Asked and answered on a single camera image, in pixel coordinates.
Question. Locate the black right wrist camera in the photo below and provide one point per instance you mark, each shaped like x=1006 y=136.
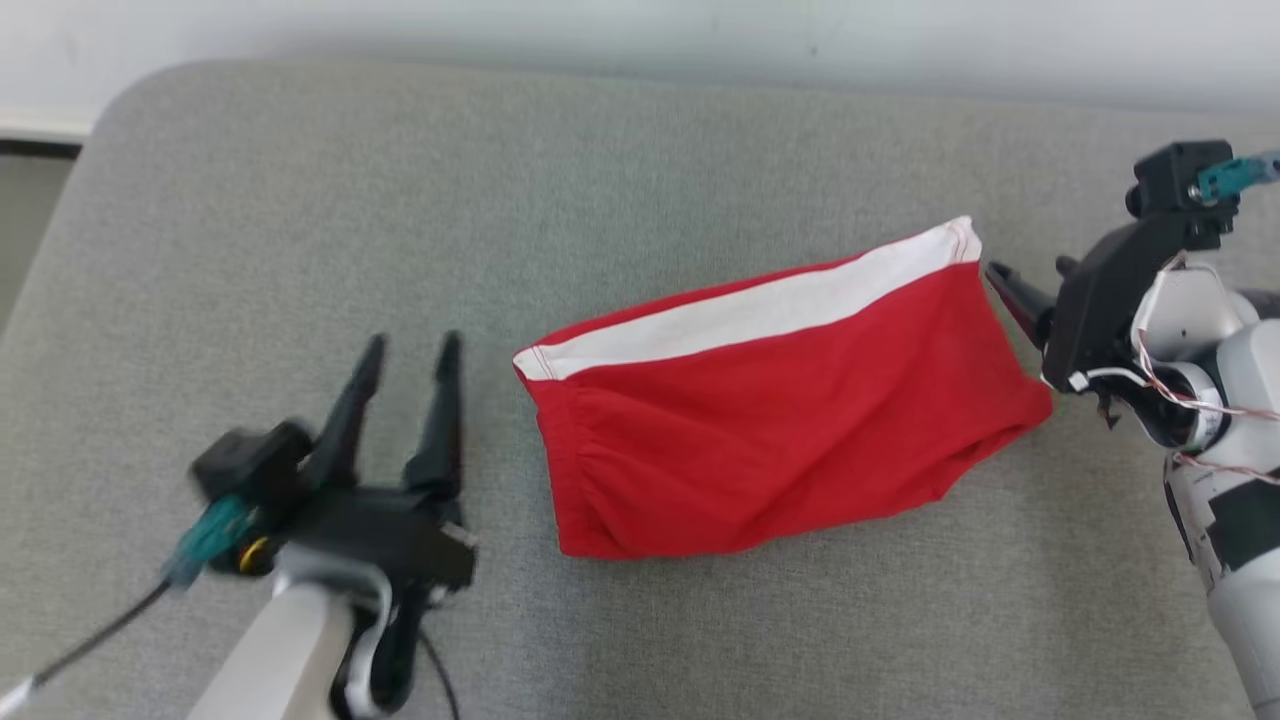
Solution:
x=1170 y=180

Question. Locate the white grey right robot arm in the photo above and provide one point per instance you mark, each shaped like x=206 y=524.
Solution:
x=1245 y=500

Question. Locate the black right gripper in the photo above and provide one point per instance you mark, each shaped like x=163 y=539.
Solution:
x=1100 y=300

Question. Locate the red garment with white band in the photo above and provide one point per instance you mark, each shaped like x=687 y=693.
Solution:
x=780 y=420

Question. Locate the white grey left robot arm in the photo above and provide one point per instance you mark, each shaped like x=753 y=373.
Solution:
x=290 y=650

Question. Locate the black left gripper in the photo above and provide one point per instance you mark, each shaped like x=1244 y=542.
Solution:
x=380 y=530

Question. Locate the white baseboard strip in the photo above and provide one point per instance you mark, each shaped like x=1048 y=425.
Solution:
x=40 y=133

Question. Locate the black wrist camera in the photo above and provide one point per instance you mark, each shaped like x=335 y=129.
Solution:
x=250 y=462
x=1170 y=180

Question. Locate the grey fabric sofa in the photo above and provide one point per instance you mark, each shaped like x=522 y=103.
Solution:
x=640 y=150

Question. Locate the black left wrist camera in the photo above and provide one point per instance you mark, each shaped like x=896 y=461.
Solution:
x=250 y=462

